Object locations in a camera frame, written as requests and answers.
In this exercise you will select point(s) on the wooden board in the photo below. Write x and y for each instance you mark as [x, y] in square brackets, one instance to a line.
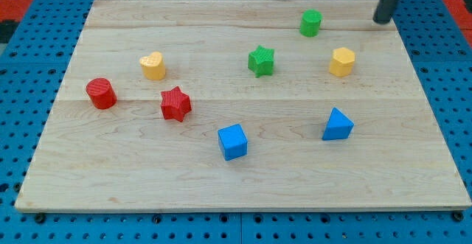
[129, 159]

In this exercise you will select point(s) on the green star block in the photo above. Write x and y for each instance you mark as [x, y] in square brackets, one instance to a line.
[261, 61]

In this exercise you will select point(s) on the green cylinder block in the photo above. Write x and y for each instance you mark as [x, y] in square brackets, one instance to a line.
[310, 23]

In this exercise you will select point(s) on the blue triangle block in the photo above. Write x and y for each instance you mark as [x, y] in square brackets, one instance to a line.
[338, 126]

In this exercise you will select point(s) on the blue cube block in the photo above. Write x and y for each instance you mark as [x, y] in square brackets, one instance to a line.
[232, 142]

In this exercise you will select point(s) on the red cylinder block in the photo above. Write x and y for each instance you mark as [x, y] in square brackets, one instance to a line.
[101, 93]

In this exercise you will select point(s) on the dark grey pointer rod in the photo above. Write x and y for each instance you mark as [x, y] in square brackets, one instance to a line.
[384, 11]

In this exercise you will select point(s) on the yellow hexagon block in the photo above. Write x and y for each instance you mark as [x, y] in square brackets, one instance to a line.
[342, 62]

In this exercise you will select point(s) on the yellow heart block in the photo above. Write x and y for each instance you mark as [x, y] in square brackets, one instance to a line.
[153, 67]

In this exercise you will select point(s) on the red star block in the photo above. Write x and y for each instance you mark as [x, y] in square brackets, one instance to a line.
[175, 104]

